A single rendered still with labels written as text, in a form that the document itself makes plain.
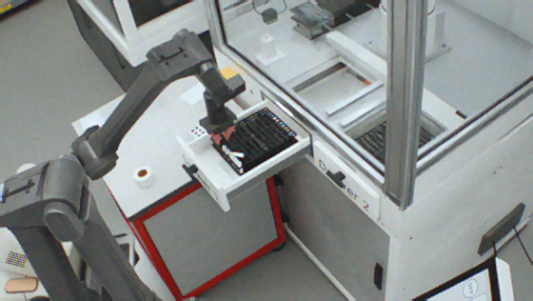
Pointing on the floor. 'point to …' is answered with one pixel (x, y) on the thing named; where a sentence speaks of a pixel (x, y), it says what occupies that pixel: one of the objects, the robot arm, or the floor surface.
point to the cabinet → (408, 257)
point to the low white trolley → (187, 201)
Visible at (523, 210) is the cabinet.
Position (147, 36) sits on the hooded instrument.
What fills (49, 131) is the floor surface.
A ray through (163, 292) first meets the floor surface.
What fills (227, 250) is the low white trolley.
